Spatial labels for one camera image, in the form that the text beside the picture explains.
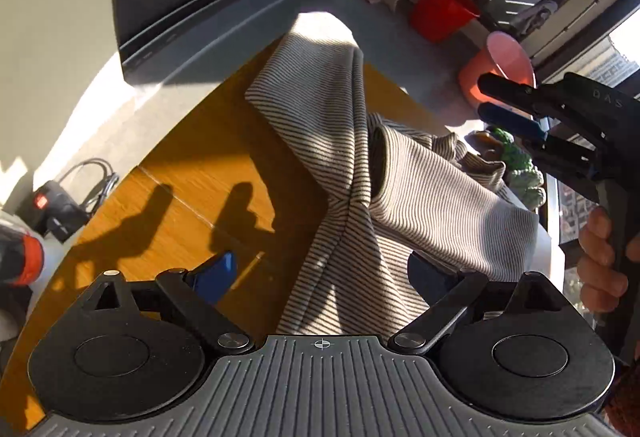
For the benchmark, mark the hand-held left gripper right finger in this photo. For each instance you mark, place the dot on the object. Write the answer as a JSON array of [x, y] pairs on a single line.
[[430, 279]]

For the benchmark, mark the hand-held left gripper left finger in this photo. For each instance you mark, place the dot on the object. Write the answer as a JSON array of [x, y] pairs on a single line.
[[215, 274]]

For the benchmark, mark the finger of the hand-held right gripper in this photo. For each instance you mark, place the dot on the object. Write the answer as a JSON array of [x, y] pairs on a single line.
[[510, 119], [565, 159]]

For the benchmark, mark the grey striped shirt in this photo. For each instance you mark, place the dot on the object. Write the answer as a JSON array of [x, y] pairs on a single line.
[[350, 237]]

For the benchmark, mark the person's right hand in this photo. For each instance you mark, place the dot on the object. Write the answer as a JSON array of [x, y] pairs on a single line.
[[597, 247]]

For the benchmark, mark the green crocheted plush toy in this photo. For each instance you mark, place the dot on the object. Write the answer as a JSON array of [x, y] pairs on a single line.
[[525, 167]]

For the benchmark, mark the pink plastic basin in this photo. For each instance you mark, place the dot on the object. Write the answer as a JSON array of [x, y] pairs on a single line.
[[505, 62]]

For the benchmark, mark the grey hanging cloth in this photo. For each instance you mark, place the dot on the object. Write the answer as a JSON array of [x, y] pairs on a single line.
[[537, 17]]

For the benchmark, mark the red plastic bucket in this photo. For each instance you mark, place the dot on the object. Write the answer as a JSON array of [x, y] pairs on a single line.
[[440, 12]]

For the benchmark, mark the black power strip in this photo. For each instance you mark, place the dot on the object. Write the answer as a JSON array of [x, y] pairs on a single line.
[[57, 212]]

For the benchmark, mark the orange and black device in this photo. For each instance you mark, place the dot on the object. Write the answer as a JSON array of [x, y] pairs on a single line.
[[27, 259]]

